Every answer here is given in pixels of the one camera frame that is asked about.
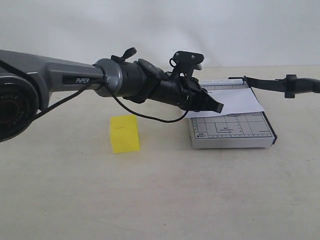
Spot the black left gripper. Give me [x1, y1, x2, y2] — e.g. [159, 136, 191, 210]
[117, 58, 224, 114]

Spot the white paper sheet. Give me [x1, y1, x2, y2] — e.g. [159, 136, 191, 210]
[185, 88, 265, 118]

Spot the yellow cube block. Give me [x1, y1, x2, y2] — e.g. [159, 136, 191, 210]
[109, 114, 140, 154]

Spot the black cutter blade arm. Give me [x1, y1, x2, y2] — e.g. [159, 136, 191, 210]
[228, 74, 320, 99]

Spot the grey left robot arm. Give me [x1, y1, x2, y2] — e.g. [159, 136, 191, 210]
[0, 47, 224, 141]

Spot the grey paper cutter base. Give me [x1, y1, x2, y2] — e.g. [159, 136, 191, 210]
[187, 79, 278, 149]

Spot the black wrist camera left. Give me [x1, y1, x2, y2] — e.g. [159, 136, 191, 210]
[169, 50, 204, 77]

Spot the black camera cable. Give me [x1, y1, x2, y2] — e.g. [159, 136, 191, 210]
[29, 74, 191, 124]

